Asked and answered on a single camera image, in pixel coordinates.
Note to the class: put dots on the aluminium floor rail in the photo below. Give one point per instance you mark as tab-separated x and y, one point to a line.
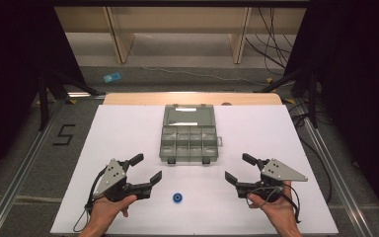
16	181
339	184

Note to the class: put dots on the person's left hand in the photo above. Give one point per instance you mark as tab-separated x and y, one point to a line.
107	207

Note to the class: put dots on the person's right hand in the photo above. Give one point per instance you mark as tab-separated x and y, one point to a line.
276	210

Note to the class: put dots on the small blue wheel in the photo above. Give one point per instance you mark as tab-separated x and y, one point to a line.
177	197

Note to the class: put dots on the clear plastic compartment box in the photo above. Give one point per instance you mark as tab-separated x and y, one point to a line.
189	135

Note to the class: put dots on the blue card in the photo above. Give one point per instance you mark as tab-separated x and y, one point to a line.
112	77

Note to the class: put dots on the wooden table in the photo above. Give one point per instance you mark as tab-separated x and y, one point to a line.
190	98

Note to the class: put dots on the light wooden shelf unit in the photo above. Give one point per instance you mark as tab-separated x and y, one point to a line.
177	19

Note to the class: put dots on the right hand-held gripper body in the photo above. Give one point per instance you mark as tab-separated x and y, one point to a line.
278	173

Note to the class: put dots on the white table mat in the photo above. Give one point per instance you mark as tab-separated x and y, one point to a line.
260	138

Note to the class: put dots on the black stand legs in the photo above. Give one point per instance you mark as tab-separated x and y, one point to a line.
56	85
304	85

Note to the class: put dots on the black curtain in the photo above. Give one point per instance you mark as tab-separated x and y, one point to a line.
358	82
13	82

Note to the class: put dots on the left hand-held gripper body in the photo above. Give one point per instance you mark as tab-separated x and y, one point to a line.
112	176

